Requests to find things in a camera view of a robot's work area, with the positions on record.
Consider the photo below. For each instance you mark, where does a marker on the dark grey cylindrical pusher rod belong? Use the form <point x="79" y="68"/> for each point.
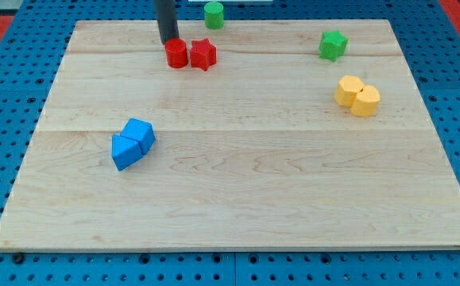
<point x="166" y="20"/>

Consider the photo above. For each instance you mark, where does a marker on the red star block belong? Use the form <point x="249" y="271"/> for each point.
<point x="203" y="54"/>

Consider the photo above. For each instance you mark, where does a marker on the green star block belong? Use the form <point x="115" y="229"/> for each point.
<point x="332" y="45"/>

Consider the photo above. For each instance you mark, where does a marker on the red cylinder block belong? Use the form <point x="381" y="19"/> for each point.
<point x="176" y="53"/>

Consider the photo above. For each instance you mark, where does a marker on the green cylinder block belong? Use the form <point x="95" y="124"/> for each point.
<point x="213" y="15"/>

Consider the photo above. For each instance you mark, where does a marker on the blue cube block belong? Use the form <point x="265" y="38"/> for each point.
<point x="141" y="132"/>

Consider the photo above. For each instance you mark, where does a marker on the blue triangle block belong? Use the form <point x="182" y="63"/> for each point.
<point x="124" y="151"/>

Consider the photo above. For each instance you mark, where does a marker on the light wooden board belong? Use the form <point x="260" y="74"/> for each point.
<point x="253" y="154"/>

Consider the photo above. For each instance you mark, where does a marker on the yellow hexagon block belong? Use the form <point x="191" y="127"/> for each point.
<point x="347" y="89"/>

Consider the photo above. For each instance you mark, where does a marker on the yellow heart block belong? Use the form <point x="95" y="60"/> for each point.
<point x="366" y="102"/>

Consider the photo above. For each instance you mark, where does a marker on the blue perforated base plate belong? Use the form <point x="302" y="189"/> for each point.
<point x="30" y="54"/>

